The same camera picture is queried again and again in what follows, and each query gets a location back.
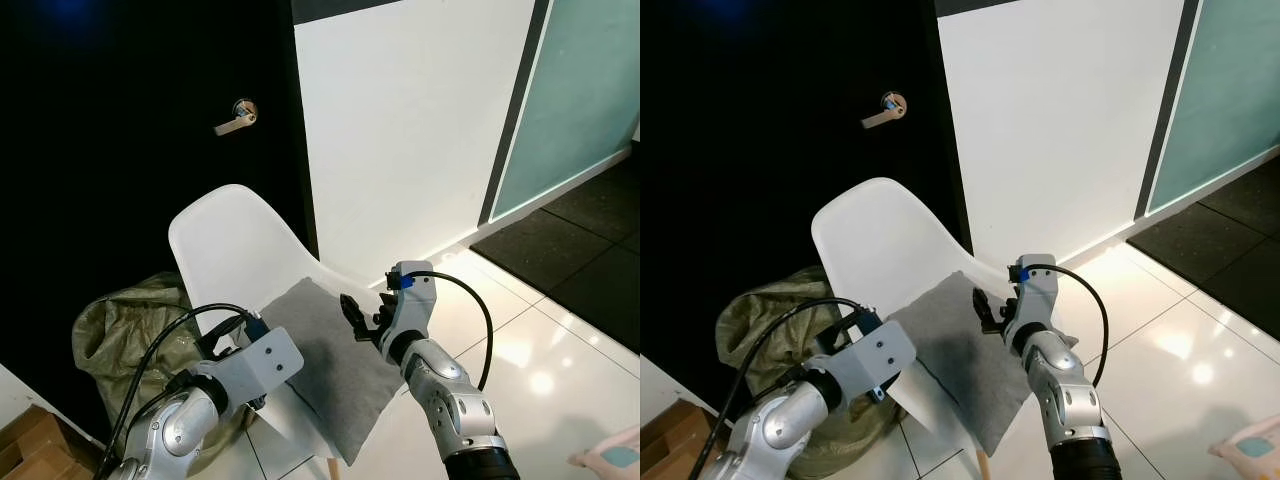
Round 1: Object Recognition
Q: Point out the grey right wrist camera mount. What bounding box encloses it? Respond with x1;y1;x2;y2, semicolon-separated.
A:
383;262;438;346
1005;254;1059;336

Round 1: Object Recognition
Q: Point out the black door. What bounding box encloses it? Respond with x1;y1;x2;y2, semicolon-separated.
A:
640;0;973;421
0;0;319;441

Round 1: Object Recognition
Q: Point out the brown cardboard box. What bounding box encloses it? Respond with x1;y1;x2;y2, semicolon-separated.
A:
640;400;721;480
0;405;101;480

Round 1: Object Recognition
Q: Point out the brass lever door handle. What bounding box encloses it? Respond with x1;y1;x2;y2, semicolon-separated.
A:
862;91;909;130
214;98;259;137

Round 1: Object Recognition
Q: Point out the grey square cushion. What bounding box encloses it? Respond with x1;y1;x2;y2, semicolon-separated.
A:
885;270;1079;457
258;277;406;467

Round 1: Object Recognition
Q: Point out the black wall trim strip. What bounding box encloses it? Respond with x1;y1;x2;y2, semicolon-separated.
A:
1134;0;1201;219
478;0;551;227

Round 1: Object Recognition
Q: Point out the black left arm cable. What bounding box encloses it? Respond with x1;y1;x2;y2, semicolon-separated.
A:
100;303;263;480
690;297;881;480

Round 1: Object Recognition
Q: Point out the teal wall panel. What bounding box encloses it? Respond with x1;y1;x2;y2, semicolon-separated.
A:
490;0;641;223
1148;0;1280;215

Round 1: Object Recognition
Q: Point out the green woven sack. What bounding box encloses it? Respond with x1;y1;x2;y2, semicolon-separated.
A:
72;270;256;451
716;266;906;479

